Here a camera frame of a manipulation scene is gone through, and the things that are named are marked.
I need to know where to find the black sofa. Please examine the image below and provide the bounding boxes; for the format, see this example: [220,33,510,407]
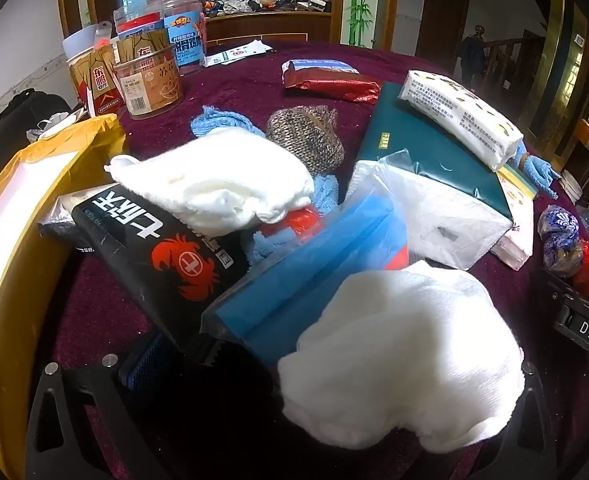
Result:
[0,89,72,196]

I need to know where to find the white printed papers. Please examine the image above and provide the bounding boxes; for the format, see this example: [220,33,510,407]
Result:
[203,38,275,69]

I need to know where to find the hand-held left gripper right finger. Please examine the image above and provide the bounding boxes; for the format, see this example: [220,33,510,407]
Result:
[494,361,560,480]

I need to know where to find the yellow green sponge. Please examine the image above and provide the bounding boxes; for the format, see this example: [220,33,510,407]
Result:
[497,162,539,198]

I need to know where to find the brown label clear jar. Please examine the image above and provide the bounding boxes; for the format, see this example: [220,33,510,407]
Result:
[113,42,185,120]

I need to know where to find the brown red drink carton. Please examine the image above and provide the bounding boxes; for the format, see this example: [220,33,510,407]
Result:
[67,42,125,120]

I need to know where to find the blue plastic packet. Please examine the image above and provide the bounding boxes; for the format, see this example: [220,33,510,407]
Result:
[200,189,411,362]

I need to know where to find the light blue knit cloth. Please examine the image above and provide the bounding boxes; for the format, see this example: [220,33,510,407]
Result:
[191,105,266,139]

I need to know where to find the dark wooden door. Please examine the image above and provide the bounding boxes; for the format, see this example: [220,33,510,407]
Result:
[416,0,471,60]

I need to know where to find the crumpled white towel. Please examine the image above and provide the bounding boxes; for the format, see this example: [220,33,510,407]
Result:
[104,126,316,226]

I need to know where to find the wooden glass display cabinet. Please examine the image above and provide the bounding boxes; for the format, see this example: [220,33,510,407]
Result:
[58,0,402,51]

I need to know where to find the blue terry towel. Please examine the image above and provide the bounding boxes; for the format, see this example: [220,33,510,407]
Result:
[242,174,340,267]

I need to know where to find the black crab print bag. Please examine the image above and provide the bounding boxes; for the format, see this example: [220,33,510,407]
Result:
[71,182,251,357]

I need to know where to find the pink white flat box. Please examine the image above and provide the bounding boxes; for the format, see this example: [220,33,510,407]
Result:
[491,172,535,272]

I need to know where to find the small red lid jar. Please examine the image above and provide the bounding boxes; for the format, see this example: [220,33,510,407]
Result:
[114,7,162,43]

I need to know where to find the brown knit hat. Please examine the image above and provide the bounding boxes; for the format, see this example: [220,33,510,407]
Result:
[266,105,345,177]

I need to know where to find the yellow padded envelope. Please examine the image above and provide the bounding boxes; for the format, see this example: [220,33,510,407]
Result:
[0,114,131,480]

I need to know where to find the white plastic bag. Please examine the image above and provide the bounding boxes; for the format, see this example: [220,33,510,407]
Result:
[26,111,91,142]

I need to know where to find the red foil packet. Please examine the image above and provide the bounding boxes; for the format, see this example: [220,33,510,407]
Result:
[281,59,383,106]

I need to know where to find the white yellow print tissue pack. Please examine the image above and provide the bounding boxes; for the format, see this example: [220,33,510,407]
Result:
[398,69,525,172]

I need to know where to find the small red plastic bag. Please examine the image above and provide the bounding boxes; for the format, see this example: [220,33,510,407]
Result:
[273,206,321,237]

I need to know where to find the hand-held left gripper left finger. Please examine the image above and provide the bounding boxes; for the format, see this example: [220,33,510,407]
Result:
[24,335,181,480]

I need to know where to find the silver foil packet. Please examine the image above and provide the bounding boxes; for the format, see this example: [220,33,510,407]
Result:
[38,194,92,252]

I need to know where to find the gold pillar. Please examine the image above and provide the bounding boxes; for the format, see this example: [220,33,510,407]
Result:
[518,0,589,133]

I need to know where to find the fluffy white towel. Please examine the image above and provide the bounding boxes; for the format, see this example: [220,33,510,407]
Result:
[277,259,526,455]

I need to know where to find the large red lid jar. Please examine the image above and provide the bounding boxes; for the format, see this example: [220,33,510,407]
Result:
[144,0,208,78]

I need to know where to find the white bucket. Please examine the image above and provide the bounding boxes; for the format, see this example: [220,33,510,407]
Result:
[558,169,584,202]

